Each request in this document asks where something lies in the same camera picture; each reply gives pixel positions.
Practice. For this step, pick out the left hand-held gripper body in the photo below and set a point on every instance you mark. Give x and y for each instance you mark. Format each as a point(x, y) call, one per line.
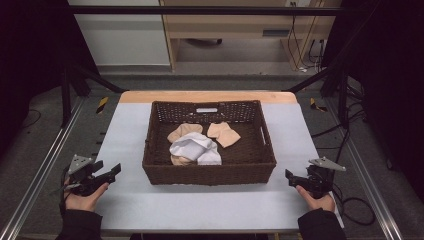
point(83, 181)

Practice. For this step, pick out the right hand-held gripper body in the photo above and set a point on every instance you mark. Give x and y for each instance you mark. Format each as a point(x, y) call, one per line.
point(318, 181)

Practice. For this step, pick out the brown wicker basket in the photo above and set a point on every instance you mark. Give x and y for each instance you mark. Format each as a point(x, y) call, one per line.
point(246, 166)

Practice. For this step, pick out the beige sock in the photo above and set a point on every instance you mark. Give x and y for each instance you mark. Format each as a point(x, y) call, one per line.
point(185, 130)
point(225, 135)

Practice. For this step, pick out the white sock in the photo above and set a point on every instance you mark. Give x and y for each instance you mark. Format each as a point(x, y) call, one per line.
point(195, 148)

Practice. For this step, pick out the person's left hand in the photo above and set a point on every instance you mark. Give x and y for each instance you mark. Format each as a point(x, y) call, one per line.
point(85, 202)

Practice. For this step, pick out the person's right hand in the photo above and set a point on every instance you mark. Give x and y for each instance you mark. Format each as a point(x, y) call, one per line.
point(320, 204)

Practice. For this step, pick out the yellow black hazard tape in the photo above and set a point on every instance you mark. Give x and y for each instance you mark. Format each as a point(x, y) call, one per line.
point(102, 104)
point(316, 105)

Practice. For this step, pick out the white table mat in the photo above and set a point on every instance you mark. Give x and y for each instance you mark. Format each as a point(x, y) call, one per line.
point(200, 206)

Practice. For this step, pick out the white cabinet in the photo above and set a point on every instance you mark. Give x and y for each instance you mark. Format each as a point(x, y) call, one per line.
point(123, 40)

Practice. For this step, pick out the black curtain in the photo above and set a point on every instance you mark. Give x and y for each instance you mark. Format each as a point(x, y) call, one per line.
point(30, 50)
point(386, 66)

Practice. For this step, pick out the light wooden desk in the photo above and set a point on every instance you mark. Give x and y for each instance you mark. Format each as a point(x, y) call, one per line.
point(233, 25)

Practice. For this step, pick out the black metal crossbar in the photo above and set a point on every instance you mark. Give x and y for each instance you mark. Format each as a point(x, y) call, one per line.
point(200, 10)

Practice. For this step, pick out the aluminium floor rail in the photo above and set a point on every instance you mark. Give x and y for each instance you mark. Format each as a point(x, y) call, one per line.
point(370, 186)
point(43, 166)

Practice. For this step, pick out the black metal frame strut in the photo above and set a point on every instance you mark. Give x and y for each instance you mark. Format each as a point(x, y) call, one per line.
point(96, 80)
point(320, 78)

